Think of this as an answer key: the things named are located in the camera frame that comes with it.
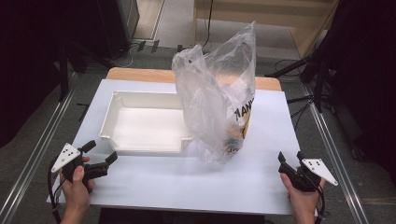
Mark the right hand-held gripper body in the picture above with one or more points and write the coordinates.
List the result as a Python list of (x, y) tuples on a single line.
[(317, 168)]

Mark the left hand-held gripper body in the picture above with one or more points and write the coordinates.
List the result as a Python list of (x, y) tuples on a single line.
[(66, 155)]

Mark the white plastic bin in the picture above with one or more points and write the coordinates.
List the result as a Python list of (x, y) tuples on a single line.
[(143, 130)]

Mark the orange juice bottle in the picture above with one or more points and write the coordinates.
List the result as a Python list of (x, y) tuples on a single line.
[(235, 137)]

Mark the clear printed plastic bag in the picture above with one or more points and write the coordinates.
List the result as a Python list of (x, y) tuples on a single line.
[(205, 102)]

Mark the person's left hand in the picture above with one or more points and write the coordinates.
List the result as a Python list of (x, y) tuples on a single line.
[(76, 194)]

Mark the person's right hand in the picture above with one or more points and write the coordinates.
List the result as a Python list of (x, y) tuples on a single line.
[(303, 200)]

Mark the white table cover board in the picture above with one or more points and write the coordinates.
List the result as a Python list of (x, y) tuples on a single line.
[(174, 186)]

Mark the black tripod stand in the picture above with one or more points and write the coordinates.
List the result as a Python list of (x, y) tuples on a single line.
[(319, 81)]

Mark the dark cabinet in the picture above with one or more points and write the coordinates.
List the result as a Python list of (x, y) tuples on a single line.
[(121, 25)]

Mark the light wooden shelf unit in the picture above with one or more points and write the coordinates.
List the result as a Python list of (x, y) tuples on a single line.
[(280, 15)]

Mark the metal floor rail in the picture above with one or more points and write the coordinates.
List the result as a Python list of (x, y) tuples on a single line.
[(37, 152), (336, 155)]

